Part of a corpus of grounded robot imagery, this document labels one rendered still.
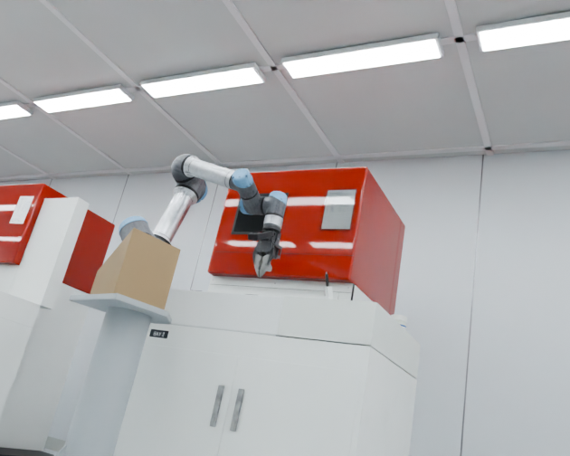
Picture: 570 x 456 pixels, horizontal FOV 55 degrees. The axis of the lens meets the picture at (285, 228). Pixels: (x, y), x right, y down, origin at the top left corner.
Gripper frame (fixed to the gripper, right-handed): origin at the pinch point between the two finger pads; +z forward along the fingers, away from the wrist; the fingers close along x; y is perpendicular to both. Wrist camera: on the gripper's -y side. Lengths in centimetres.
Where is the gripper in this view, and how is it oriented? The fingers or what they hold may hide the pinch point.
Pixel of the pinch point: (259, 273)
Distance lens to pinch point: 214.7
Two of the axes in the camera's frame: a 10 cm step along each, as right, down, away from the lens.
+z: -1.9, 9.2, -3.5
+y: 4.5, 4.0, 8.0
